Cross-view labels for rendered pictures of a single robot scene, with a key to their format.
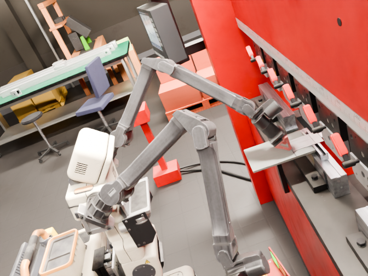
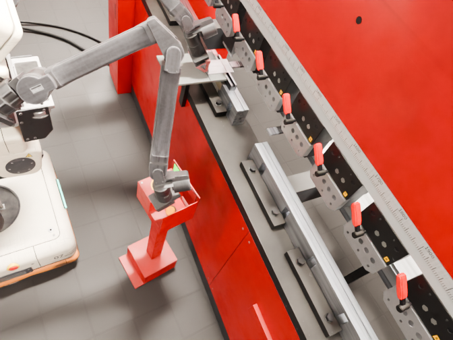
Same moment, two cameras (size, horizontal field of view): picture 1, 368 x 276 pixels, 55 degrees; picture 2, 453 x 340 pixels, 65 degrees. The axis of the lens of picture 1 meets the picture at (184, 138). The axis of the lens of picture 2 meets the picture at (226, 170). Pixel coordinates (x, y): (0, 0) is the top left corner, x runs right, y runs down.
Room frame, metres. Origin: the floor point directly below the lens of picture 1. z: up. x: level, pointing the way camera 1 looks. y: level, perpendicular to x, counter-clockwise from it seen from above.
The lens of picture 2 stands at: (0.25, 0.37, 2.02)
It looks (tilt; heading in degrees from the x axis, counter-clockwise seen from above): 53 degrees down; 310
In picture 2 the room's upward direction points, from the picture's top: 25 degrees clockwise
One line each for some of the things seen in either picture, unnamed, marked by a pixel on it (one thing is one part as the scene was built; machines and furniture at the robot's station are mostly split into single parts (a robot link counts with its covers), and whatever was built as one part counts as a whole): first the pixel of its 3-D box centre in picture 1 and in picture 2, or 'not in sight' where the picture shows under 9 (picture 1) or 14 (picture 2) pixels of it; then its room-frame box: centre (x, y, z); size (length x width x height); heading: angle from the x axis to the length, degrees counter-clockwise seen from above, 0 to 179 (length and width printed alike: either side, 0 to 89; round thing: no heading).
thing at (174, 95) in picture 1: (197, 76); not in sight; (4.51, -0.48, 0.34); 1.12 x 0.80 x 0.67; 85
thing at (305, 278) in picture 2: not in sight; (311, 290); (0.25, -0.32, 0.89); 0.30 x 0.05 x 0.03; 173
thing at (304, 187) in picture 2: not in sight; (335, 179); (0.61, -0.80, 0.81); 0.64 x 0.08 x 0.14; 83
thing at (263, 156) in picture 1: (277, 150); (191, 68); (1.26, -0.35, 1.00); 0.26 x 0.18 x 0.01; 83
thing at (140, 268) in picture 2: not in sight; (147, 258); (0.83, -0.03, 0.06); 0.25 x 0.20 x 0.12; 95
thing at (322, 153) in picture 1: (314, 144); (224, 72); (1.21, -0.49, 0.99); 0.20 x 0.03 x 0.03; 173
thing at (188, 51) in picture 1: (201, 49); not in sight; (2.57, -0.37, 1.18); 0.40 x 0.24 x 0.07; 173
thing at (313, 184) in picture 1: (306, 168); (209, 90); (1.21, -0.43, 0.89); 0.30 x 0.05 x 0.03; 173
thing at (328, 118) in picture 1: (343, 125); (281, 80); (0.87, -0.45, 1.26); 0.15 x 0.09 x 0.17; 173
